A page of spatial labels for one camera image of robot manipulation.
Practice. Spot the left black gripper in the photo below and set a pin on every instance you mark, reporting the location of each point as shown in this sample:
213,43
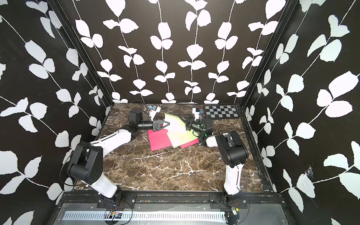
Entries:
156,125

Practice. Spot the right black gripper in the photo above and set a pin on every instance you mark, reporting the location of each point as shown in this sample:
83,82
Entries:
191,121

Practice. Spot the yellow-green paper sheet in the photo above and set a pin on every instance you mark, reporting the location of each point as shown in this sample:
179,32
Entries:
175,123
180,138

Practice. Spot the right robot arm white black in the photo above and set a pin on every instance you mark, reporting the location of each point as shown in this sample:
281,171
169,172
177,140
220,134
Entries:
231,148

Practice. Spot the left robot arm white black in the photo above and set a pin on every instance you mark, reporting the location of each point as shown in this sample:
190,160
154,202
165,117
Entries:
86,162

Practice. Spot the left pink paper sheet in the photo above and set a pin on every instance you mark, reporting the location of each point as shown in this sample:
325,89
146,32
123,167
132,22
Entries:
158,140

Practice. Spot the pink paper sheet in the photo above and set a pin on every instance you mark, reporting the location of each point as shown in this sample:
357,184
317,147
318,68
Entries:
158,140
196,141

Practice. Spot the right pink paper sheet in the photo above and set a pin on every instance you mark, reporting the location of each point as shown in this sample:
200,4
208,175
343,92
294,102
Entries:
196,141

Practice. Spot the checkerboard calibration board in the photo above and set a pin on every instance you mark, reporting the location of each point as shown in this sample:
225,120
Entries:
220,112

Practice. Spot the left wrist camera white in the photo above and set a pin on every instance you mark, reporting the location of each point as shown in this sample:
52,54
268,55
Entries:
153,111

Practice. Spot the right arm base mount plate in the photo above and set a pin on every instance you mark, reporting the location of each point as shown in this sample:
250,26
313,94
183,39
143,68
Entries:
224,201

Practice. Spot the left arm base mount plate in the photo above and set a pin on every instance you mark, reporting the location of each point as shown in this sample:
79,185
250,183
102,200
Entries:
119,201

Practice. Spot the small electronics board with wires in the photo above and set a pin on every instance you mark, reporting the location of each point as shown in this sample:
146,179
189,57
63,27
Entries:
113,215

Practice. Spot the white perforated rail strip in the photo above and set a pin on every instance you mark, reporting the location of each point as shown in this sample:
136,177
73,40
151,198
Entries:
212,216

